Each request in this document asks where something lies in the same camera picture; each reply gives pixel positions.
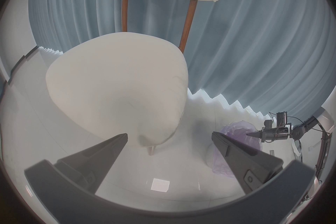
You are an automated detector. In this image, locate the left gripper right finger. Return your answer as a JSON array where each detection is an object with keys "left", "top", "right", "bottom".
[{"left": 211, "top": 132, "right": 285, "bottom": 195}]

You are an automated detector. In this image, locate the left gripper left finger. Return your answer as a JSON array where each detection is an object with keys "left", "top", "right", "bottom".
[{"left": 54, "top": 133, "right": 128, "bottom": 195}]

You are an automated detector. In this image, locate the purple plastic bag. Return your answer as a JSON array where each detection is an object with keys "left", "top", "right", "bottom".
[{"left": 206, "top": 120, "right": 263, "bottom": 178}]

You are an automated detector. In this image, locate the white cushioned wooden chair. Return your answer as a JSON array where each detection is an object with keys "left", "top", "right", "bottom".
[{"left": 46, "top": 0, "right": 235, "bottom": 156}]

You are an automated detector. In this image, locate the pale blue curtain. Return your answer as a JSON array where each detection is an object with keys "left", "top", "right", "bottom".
[{"left": 27, "top": 0, "right": 336, "bottom": 118}]

